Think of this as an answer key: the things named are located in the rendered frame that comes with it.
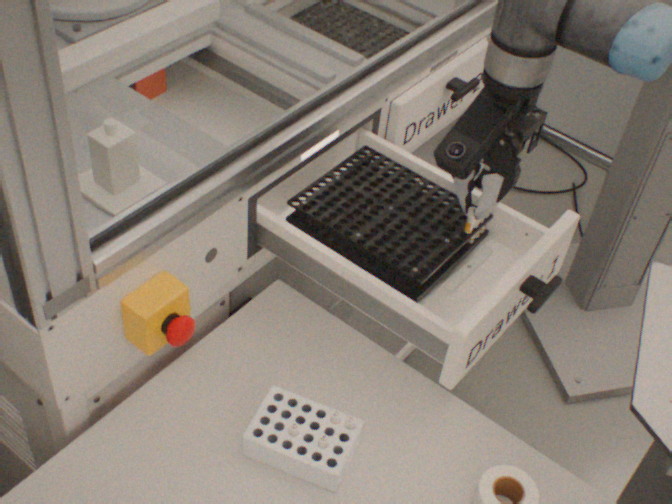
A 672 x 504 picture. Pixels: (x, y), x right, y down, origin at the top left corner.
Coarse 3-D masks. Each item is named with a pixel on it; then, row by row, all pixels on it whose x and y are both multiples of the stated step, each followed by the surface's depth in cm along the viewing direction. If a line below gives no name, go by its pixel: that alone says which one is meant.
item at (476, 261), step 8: (488, 248) 120; (480, 256) 119; (488, 256) 120; (472, 264) 117; (480, 264) 118; (464, 272) 116; (472, 272) 117; (456, 280) 115; (464, 280) 116; (448, 288) 114; (456, 288) 115
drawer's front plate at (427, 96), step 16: (480, 48) 143; (448, 64) 139; (464, 64) 140; (480, 64) 146; (432, 80) 135; (448, 80) 138; (464, 80) 144; (400, 96) 131; (416, 96) 132; (432, 96) 136; (448, 96) 142; (464, 96) 147; (400, 112) 130; (416, 112) 135; (448, 112) 145; (400, 128) 133; (416, 128) 138; (432, 128) 143; (400, 144) 136
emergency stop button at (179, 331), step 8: (176, 320) 100; (184, 320) 100; (192, 320) 101; (168, 328) 101; (176, 328) 99; (184, 328) 100; (192, 328) 101; (168, 336) 100; (176, 336) 100; (184, 336) 101; (176, 344) 100
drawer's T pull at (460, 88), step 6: (456, 78) 139; (474, 78) 139; (450, 84) 138; (456, 84) 138; (462, 84) 138; (468, 84) 138; (474, 84) 138; (450, 90) 138; (456, 90) 136; (462, 90) 136; (468, 90) 138; (456, 96) 135; (462, 96) 137
